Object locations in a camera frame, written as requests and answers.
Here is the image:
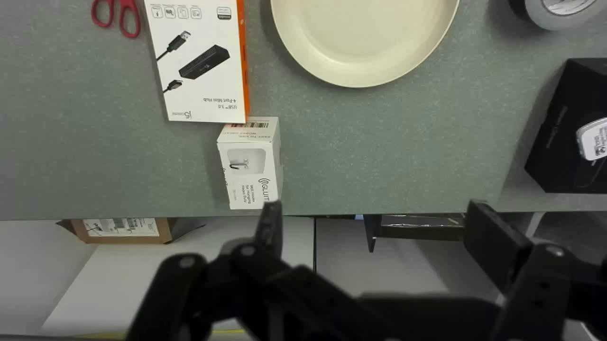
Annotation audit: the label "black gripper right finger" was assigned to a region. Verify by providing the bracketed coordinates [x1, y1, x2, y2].
[463, 202, 573, 341]

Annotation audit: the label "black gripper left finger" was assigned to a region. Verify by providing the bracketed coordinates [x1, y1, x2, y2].
[127, 202, 282, 341]

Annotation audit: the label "black tape roll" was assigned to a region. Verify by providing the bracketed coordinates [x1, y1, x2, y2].
[508, 0, 607, 31]

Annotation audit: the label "beige round plate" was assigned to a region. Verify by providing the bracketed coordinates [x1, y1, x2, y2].
[269, 0, 461, 90]

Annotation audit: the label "black ZED box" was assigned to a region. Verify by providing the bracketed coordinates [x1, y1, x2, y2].
[525, 60, 607, 194]

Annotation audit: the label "brown cardboard box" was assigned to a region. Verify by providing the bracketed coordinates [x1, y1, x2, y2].
[59, 219, 172, 245]

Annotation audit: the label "small white charger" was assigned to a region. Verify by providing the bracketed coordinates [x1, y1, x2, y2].
[576, 118, 607, 162]

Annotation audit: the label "small white charger box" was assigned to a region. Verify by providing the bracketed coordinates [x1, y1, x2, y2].
[216, 118, 282, 211]

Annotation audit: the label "white orange adapter box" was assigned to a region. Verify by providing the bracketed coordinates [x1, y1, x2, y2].
[144, 0, 250, 124]

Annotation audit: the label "red handled scissors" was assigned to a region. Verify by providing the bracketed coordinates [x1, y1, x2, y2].
[91, 0, 142, 41]

